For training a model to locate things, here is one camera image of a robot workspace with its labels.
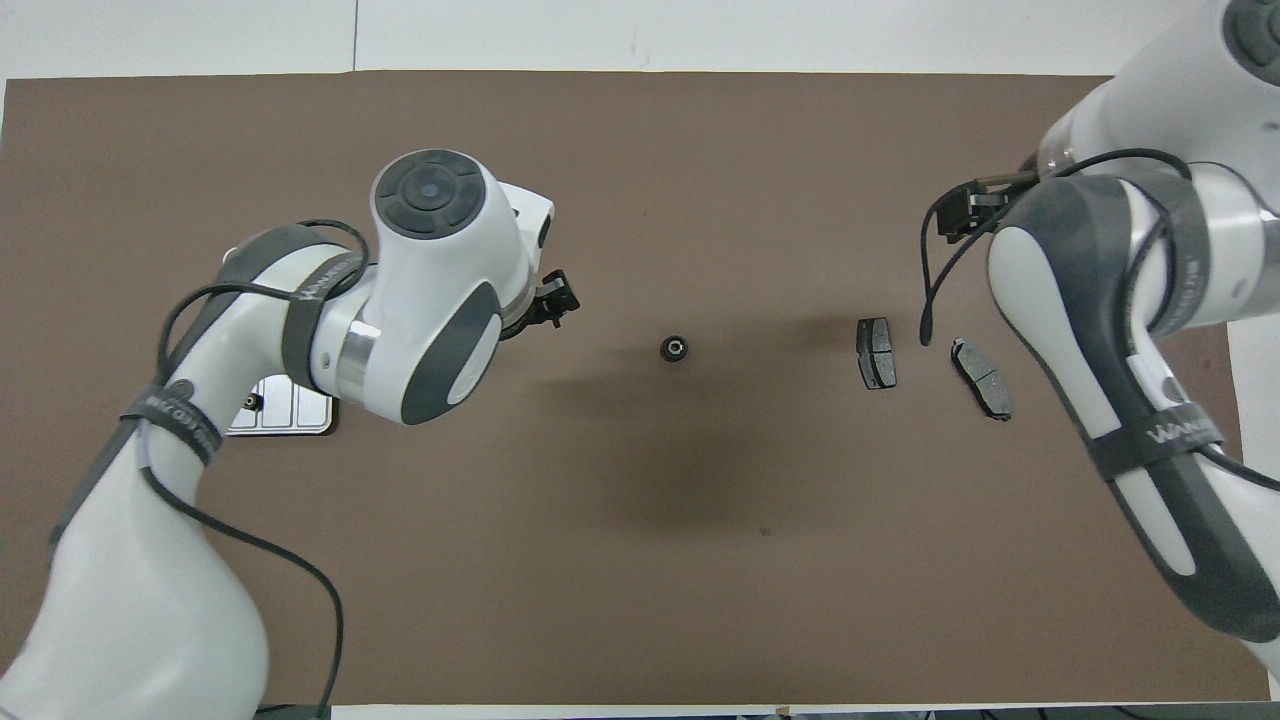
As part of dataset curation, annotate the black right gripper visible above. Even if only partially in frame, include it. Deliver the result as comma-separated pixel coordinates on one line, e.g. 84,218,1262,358
939,183,1011,246

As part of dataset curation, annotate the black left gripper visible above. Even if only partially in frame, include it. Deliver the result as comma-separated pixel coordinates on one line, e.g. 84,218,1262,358
505,270,581,341

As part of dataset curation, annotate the silver metal tray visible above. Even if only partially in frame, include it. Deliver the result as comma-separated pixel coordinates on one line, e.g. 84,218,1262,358
225,375,339,437

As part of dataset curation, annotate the short dark brake pad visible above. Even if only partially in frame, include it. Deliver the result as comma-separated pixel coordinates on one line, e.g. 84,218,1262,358
856,317,898,391

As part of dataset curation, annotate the long dark brake pad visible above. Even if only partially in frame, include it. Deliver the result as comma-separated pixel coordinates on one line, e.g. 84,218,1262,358
950,338,1014,422

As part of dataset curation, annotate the brown table mat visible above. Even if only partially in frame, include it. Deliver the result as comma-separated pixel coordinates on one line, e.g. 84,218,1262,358
0,70,1271,706

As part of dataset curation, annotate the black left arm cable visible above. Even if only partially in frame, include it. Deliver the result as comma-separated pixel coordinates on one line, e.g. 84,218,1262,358
140,218,373,720

